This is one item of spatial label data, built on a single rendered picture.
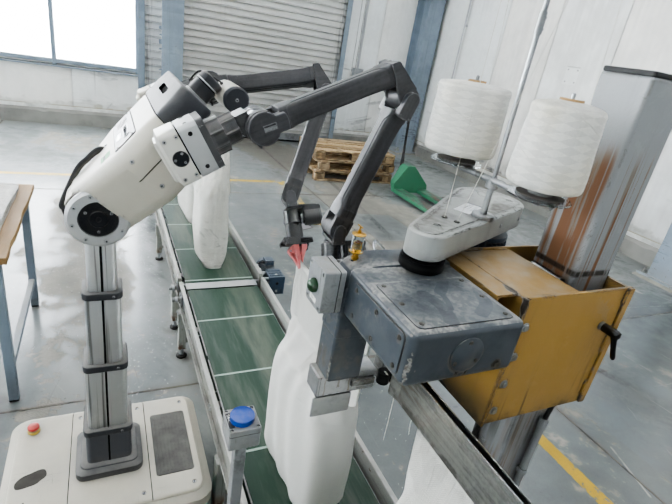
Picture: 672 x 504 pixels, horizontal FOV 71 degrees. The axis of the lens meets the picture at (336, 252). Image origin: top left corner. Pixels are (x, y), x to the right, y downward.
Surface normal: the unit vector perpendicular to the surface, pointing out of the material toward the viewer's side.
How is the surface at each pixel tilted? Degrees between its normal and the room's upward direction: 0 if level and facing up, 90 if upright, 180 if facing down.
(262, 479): 0
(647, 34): 90
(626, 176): 90
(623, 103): 90
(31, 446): 0
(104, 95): 91
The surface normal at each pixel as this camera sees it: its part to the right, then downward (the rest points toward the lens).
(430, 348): 0.40, 0.43
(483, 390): -0.90, 0.04
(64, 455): 0.16, -0.90
